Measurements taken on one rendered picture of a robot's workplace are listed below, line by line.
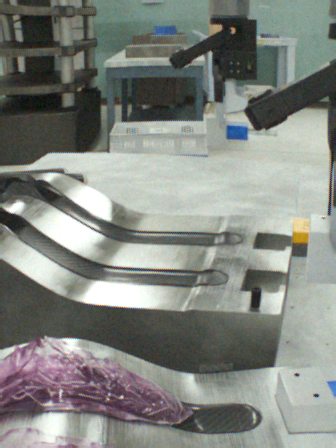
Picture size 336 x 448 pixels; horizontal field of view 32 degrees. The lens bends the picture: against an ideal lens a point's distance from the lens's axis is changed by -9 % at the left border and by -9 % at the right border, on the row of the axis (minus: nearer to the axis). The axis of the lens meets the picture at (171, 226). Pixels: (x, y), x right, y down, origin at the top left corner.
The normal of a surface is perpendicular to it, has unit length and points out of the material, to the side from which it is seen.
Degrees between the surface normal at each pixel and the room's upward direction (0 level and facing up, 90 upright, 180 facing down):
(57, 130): 90
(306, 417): 90
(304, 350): 0
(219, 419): 4
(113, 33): 90
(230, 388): 0
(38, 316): 90
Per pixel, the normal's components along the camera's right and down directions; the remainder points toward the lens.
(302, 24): -0.03, 0.36
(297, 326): -0.01, -0.93
